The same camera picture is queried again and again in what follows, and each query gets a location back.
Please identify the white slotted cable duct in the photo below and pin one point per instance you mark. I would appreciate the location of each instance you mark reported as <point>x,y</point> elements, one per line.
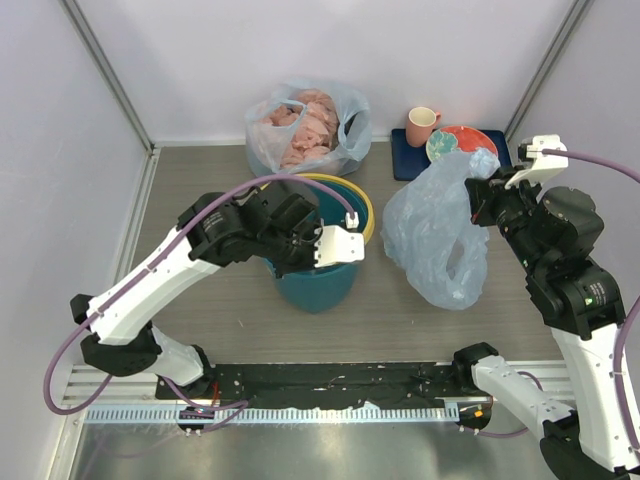
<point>178,413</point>

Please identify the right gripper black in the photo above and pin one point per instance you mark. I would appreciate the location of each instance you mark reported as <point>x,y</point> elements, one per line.
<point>485,193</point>

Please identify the pink ceramic mug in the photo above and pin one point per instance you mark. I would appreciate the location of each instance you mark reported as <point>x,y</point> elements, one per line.
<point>421,121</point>

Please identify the red blue floral plate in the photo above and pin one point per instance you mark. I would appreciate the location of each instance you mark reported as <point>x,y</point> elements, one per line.
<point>457,138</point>

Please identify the teal trash bin yellow rim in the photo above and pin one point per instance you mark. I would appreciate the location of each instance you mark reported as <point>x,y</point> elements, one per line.
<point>319,290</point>

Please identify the aluminium frame rail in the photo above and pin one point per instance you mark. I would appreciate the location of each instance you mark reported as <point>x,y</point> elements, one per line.
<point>84,381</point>

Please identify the light blue plastic bag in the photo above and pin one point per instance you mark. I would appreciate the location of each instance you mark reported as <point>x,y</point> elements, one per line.
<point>427,230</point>

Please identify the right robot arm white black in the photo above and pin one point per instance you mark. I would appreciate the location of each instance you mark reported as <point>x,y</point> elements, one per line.
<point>552,234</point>

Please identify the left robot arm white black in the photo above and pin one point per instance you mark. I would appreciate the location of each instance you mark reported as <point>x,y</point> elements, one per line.
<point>277,223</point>

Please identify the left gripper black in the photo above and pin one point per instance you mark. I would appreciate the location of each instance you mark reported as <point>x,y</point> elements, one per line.
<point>308,264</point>

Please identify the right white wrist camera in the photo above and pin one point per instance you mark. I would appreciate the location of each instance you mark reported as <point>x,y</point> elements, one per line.
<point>542,158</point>

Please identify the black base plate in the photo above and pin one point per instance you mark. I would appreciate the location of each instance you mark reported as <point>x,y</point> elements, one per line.
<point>325,386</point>

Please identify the plastic bag with pink trash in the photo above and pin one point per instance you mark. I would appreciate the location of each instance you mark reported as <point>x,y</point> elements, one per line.
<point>309,125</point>

